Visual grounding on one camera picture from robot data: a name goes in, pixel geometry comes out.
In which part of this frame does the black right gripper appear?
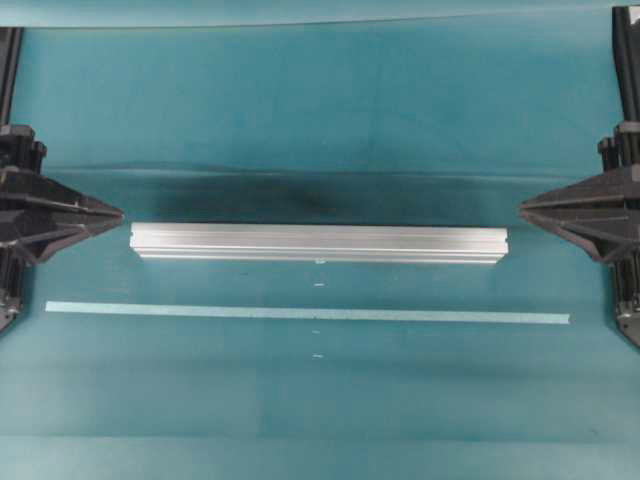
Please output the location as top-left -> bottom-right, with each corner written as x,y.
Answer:
519,174 -> 639,263

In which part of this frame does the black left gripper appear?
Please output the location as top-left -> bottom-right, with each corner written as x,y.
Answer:
1,167 -> 124,263

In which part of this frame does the silver aluminium extrusion rail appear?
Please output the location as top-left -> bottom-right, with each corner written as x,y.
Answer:
130,222 -> 509,265

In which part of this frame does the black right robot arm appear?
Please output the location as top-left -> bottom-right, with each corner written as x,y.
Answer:
519,121 -> 639,345

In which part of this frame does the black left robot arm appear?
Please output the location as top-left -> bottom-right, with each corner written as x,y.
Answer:
1,125 -> 124,329

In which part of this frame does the light blue tape strip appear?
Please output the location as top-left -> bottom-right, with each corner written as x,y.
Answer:
45,300 -> 570,325

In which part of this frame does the teal table mat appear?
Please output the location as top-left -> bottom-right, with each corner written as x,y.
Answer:
1,8 -> 639,479

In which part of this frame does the black right frame post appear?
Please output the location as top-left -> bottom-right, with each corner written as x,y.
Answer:
612,5 -> 639,122

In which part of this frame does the black frame post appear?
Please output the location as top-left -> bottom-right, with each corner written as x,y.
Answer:
612,5 -> 639,122
0,27 -> 24,125

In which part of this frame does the black left frame post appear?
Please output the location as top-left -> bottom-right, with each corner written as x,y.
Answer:
0,27 -> 24,125

